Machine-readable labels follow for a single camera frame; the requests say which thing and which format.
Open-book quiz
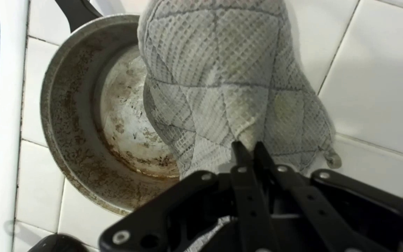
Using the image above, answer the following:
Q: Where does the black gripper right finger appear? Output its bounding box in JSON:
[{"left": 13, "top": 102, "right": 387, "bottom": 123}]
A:
[{"left": 254, "top": 142, "right": 352, "bottom": 252}]

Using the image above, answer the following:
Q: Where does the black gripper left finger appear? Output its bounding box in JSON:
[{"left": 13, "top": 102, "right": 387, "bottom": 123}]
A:
[{"left": 231, "top": 141, "right": 278, "bottom": 252}]

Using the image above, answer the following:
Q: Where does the grey quilted pot holder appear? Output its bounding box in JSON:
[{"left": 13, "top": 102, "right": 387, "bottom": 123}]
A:
[{"left": 139, "top": 0, "right": 342, "bottom": 177}]

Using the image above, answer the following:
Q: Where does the worn metal pot black handle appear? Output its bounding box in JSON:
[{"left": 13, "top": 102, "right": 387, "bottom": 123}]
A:
[{"left": 41, "top": 0, "right": 180, "bottom": 214}]

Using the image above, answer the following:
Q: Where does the black measuring cup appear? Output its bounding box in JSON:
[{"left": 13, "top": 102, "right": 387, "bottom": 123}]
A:
[{"left": 28, "top": 233, "right": 89, "bottom": 252}]

